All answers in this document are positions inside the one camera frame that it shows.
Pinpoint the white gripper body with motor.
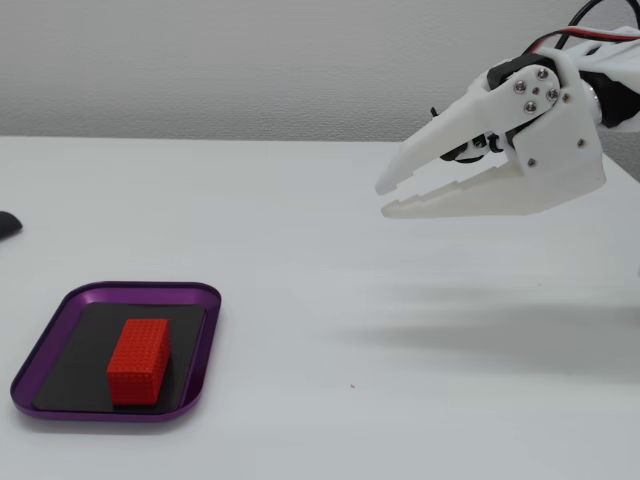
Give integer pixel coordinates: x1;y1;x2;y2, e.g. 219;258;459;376
484;47;607;216

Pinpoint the white moving gripper finger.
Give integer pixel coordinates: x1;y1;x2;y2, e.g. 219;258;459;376
374;66;563;197

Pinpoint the white fixed gripper finger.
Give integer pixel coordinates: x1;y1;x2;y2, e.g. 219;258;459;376
380;161;542;220

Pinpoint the red studded block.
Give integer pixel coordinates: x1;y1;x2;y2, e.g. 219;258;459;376
106;318;173;408

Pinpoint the black tray mat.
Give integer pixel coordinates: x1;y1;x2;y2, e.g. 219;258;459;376
30;302;207;416

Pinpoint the purple metal tray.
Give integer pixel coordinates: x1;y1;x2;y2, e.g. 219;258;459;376
9;281;223;424

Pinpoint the black rounded object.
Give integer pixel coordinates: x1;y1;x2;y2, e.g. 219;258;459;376
0;210;24;243

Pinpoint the red white servo wire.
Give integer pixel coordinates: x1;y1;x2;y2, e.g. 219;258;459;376
521;27;640;57

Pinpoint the black cable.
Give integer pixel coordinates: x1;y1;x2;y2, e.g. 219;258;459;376
553;0;640;51

